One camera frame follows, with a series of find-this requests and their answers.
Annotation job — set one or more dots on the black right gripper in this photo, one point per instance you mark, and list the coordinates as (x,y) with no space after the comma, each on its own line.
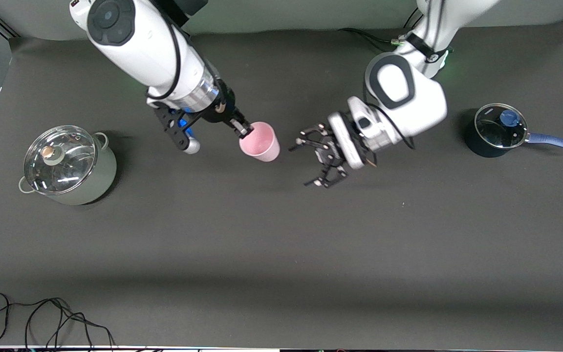
(222,107)

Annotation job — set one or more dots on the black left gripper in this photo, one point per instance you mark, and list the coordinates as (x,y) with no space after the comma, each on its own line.
(324,152)

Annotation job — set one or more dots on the pink plastic cup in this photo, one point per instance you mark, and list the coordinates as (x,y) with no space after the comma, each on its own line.
(262,142)

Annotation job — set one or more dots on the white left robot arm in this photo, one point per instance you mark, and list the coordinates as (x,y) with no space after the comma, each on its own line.
(428,102)

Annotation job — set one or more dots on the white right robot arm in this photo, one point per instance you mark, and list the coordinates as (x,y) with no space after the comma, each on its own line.
(149,54)

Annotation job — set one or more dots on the dark grey table mat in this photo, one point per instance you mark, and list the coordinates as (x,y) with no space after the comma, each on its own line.
(281,244)

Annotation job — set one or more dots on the grey-green stock pot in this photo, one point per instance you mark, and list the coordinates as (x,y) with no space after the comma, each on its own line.
(100,176)

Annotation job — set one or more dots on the dark blue saucepan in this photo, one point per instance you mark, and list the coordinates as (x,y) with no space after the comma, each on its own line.
(477,144)

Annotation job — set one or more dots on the glass lid with blue knob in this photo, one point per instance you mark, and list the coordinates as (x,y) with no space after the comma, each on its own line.
(494,129)

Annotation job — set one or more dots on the glass lid with beige knob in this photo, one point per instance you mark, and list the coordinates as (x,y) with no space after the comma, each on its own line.
(69,171)

